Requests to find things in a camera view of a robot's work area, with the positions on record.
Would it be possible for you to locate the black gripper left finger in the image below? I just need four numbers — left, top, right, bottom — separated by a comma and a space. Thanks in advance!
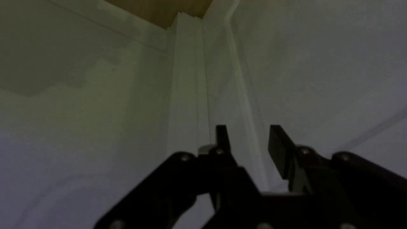
95, 124, 261, 229

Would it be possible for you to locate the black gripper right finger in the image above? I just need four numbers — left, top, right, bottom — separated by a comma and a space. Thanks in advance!
268, 124, 407, 229

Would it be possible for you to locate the white panelled door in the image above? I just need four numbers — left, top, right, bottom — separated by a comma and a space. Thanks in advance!
166, 12, 266, 192

